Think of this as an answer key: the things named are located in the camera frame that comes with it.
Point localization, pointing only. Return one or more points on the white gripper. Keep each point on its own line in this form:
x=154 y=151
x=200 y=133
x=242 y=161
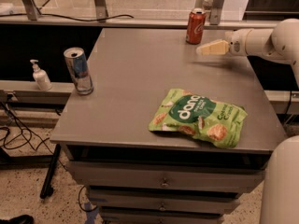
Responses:
x=235 y=42

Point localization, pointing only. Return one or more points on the red coke can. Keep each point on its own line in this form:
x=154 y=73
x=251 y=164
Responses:
x=195 y=27

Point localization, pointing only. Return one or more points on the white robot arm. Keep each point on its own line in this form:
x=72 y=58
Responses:
x=280 y=44

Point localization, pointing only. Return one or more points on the blue silver energy drink can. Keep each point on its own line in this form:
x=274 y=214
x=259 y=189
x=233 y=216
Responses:
x=79 y=71

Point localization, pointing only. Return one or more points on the green dang chips bag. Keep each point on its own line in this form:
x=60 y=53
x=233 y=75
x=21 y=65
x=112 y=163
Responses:
x=200 y=118

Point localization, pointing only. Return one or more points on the top drawer knob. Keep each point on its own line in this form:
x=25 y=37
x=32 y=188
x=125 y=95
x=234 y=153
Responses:
x=164 y=183

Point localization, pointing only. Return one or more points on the drawer knob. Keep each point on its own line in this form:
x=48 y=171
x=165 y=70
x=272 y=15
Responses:
x=162 y=207
x=164 y=183

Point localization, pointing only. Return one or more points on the grey drawer cabinet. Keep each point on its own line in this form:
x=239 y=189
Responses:
x=166 y=136

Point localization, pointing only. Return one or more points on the white pump sanitizer bottle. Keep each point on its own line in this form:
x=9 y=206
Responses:
x=40 y=76

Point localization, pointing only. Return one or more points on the black table leg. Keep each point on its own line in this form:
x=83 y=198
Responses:
x=47 y=189

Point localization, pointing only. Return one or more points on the metal frame post right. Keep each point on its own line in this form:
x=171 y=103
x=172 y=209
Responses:
x=215 y=12

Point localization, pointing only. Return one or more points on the metal frame post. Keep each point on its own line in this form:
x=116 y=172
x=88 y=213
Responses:
x=31 y=10
x=101 y=9
x=215 y=12

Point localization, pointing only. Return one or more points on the metal frame post middle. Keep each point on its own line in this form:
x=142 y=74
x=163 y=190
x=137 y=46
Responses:
x=101 y=9

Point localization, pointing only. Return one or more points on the metal frame post left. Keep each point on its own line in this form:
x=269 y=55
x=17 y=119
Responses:
x=31 y=10

